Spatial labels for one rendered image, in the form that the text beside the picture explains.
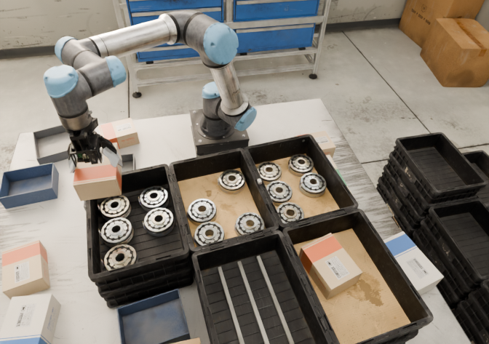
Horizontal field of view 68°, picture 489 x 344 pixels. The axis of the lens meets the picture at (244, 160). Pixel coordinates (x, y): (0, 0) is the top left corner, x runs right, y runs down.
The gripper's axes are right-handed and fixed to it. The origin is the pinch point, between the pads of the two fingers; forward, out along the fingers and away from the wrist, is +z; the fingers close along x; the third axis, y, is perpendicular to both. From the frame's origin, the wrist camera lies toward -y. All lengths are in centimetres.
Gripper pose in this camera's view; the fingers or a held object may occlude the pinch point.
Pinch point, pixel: (97, 167)
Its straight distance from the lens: 120.4
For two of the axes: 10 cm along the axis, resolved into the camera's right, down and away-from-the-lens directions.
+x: 9.7, -1.4, 1.8
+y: 2.2, 7.1, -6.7
